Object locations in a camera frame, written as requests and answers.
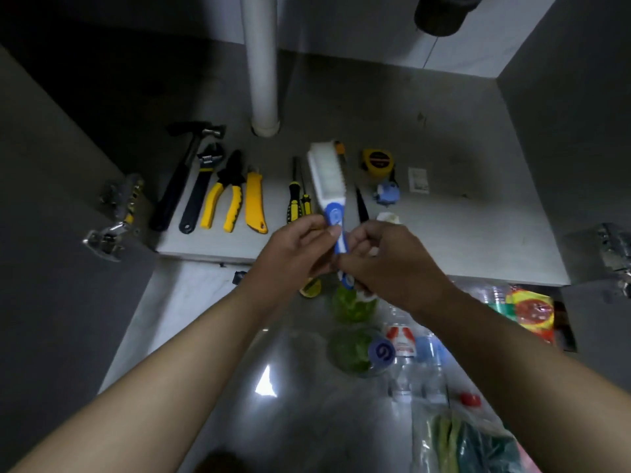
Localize person's right hand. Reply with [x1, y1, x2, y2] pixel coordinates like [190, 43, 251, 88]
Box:
[335, 221, 457, 317]

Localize person's left hand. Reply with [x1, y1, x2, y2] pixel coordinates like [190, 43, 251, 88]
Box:
[251, 214, 342, 304]

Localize white and blue scrub brush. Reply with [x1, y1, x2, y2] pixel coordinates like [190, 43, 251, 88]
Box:
[307, 141, 357, 291]

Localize person's right forearm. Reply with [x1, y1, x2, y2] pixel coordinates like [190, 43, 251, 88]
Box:
[410, 284, 631, 473]

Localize person's left forearm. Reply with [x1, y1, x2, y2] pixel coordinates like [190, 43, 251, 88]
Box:
[10, 278, 292, 473]

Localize large yellow black screwdriver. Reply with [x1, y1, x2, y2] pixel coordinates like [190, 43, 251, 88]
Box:
[286, 157, 302, 223]

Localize green plastic bottle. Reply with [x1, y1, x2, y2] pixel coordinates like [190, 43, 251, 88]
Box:
[331, 285, 379, 324]

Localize blue plastic fitting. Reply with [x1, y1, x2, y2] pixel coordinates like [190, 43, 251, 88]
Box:
[373, 180, 400, 206]

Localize yellow utility knife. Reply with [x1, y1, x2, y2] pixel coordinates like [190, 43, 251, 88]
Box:
[245, 167, 269, 235]

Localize yellow tape measure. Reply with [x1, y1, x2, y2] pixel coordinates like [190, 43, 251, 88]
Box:
[361, 148, 395, 180]

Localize green bottle with blue cap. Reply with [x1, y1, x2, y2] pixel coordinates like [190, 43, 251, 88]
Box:
[327, 327, 396, 378]

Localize clear bottle with red label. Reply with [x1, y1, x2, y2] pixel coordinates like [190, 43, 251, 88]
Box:
[384, 317, 416, 402]

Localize black adjustable wrench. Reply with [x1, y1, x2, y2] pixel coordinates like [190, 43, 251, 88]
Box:
[178, 143, 225, 235]

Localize clear plastic bottle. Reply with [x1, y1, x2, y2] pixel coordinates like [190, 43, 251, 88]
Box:
[414, 330, 450, 405]

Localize black claw hammer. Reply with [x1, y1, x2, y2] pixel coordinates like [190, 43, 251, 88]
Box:
[149, 121, 227, 232]

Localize white drain pipe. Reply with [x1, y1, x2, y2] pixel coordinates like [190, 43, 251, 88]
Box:
[240, 0, 281, 138]

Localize red yellow green packet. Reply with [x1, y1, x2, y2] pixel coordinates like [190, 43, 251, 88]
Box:
[508, 286, 556, 344]

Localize metal cabinet hinge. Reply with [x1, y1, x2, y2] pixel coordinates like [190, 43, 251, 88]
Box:
[595, 223, 631, 297]
[82, 173, 145, 263]

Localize clear plastic bag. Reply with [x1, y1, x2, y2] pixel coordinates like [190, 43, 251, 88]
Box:
[411, 404, 540, 473]

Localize black sink drain trap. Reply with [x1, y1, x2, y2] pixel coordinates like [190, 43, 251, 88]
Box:
[413, 0, 482, 37]

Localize yellow handled pliers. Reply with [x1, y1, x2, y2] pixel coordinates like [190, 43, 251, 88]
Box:
[200, 150, 245, 233]

